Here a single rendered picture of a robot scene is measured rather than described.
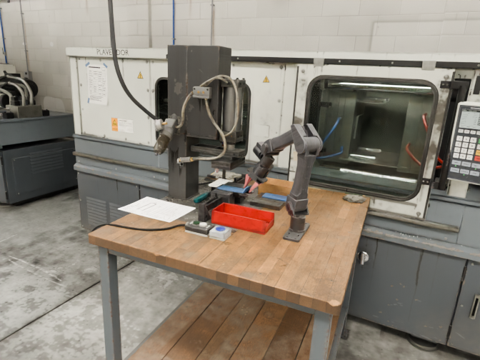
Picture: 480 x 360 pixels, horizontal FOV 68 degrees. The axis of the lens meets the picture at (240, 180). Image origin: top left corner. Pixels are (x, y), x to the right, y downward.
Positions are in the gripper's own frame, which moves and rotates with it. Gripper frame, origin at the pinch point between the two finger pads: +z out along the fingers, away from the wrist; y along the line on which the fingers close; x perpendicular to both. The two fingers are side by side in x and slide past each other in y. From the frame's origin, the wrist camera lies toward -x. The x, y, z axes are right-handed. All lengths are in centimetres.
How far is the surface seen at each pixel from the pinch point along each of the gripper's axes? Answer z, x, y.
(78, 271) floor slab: 158, -33, 80
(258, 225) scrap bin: 0.1, 23.5, -17.4
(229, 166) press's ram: -7.0, 9.6, 11.0
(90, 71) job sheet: 36, -69, 176
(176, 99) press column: -16, 8, 52
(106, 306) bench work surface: 60, 52, 10
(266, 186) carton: 2.2, -24.7, -2.9
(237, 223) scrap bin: 5.6, 23.4, -9.8
